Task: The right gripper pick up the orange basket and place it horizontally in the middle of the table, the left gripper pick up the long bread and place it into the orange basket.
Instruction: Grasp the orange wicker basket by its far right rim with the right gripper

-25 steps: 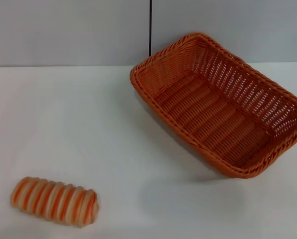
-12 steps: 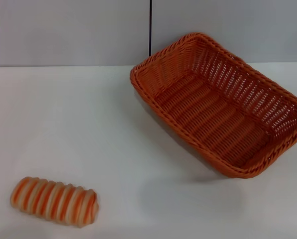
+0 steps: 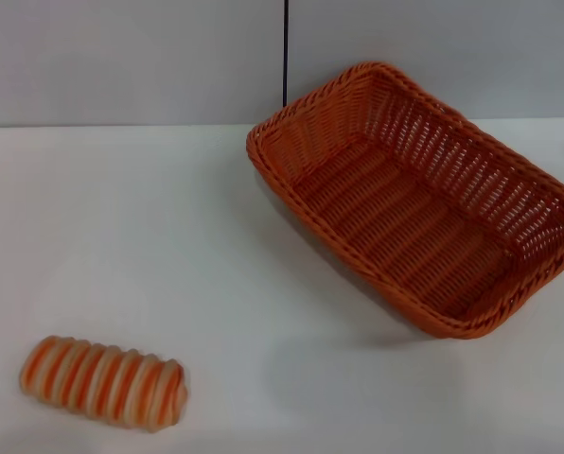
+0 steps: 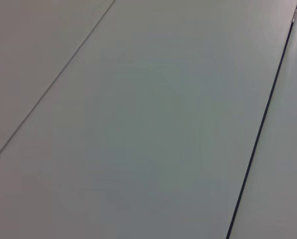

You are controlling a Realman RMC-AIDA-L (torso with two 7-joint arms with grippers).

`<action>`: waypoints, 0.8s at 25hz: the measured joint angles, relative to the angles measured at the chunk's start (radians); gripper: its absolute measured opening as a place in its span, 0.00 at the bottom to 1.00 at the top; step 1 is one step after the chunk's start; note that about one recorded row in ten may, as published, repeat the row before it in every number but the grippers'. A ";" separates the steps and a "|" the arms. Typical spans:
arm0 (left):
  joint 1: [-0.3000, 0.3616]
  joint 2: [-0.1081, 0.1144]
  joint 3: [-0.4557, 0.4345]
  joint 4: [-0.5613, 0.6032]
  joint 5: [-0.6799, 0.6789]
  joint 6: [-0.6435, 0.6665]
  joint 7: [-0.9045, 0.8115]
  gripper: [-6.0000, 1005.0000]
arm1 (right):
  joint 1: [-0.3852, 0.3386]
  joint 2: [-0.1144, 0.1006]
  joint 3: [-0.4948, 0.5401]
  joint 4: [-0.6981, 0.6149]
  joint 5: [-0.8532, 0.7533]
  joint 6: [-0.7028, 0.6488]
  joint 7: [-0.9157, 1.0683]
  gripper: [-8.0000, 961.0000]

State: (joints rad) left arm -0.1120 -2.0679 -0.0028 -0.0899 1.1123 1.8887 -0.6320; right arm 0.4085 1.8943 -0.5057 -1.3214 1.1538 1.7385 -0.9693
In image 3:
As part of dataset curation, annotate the orange woven plastic basket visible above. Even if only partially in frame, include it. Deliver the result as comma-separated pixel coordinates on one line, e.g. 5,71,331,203
245,60,564,341

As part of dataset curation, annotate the orange striped bread roll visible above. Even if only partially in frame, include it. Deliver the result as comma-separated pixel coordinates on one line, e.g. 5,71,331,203
18,334,189,422

